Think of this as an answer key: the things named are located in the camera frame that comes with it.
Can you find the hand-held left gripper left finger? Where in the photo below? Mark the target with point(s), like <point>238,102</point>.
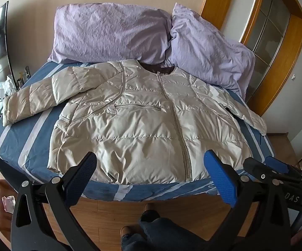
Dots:
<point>84,172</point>

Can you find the bottles on television stand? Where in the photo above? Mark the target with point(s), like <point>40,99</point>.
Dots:
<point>25,74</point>

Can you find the person's jeans leg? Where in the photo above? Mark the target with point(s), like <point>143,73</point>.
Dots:
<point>151,231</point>

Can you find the person's brown shoe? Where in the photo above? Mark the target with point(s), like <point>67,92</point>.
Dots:
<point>127,231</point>
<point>148,207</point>

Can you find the frosted glass door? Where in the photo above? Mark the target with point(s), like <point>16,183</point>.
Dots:
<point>268,31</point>

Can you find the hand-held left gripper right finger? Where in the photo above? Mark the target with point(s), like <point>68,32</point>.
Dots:
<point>219,175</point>

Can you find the clear plastic wrapper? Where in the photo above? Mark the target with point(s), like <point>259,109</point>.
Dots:
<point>8,204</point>

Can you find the blue striped bed sheet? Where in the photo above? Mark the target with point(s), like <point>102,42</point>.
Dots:
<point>7,141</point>

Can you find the purple pillow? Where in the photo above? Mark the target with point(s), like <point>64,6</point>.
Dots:
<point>206,49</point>
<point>109,31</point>

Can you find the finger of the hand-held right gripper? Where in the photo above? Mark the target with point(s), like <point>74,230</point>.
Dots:
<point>255,167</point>
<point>278,163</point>

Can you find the beige puffer jacket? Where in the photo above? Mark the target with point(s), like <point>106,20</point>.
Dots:
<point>140,115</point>

